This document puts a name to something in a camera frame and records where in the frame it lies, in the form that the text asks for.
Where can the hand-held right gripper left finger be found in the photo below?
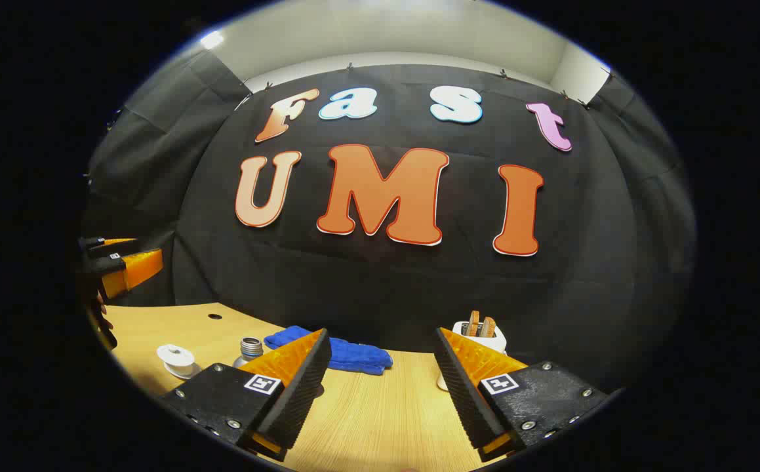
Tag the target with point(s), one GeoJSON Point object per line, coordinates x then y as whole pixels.
{"type": "Point", "coordinates": [301, 393]}

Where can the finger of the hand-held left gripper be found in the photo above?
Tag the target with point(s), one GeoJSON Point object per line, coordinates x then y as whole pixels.
{"type": "Point", "coordinates": [101, 246]}
{"type": "Point", "coordinates": [107, 264]}

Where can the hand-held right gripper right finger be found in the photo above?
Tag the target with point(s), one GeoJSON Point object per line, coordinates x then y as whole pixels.
{"type": "Point", "coordinates": [465, 393]}

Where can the pale round coaster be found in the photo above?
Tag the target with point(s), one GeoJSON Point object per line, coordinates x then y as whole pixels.
{"type": "Point", "coordinates": [442, 382]}

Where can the silver water bottle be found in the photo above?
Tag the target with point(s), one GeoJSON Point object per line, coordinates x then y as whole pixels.
{"type": "Point", "coordinates": [250, 347]}

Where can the white toaster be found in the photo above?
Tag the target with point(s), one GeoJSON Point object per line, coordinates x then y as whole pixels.
{"type": "Point", "coordinates": [488, 344]}

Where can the blue towel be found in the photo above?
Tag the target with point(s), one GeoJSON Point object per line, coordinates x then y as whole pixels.
{"type": "Point", "coordinates": [353, 357]}

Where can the toast bread slice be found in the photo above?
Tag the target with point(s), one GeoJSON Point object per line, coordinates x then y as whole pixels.
{"type": "Point", "coordinates": [473, 323]}
{"type": "Point", "coordinates": [488, 326]}

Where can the white saucer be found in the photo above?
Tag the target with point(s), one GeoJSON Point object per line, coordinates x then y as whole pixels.
{"type": "Point", "coordinates": [194, 373]}

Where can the ceiling light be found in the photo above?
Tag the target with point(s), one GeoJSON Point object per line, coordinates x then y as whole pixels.
{"type": "Point", "coordinates": [212, 40]}

